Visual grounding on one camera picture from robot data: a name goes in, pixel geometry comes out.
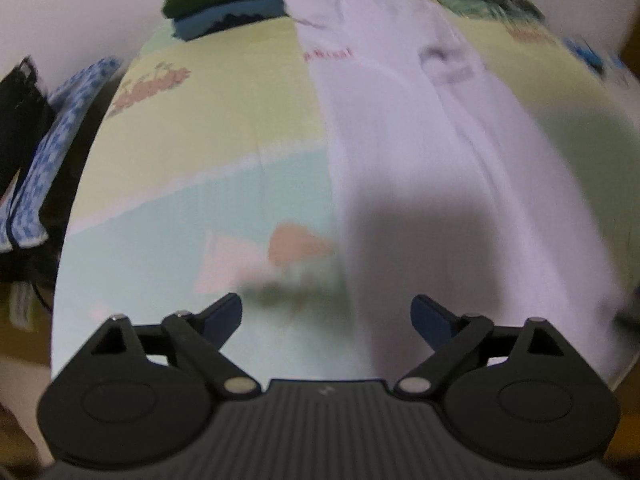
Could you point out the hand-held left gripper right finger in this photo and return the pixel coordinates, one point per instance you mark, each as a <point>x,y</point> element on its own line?
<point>430,317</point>

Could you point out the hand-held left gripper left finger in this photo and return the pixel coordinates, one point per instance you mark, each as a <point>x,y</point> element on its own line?
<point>225,317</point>

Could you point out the white polo shirt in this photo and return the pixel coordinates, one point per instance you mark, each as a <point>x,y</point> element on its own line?
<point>425,160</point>

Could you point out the pastel printed blanket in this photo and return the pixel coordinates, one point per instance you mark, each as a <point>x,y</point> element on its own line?
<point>200,160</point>

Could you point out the blue checkered cloth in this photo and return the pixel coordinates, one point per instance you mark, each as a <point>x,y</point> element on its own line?
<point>60,125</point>

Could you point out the black bag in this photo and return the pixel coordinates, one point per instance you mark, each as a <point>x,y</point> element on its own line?
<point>20,120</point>

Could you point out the blue folded garment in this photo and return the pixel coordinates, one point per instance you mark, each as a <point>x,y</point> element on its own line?
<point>225,20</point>

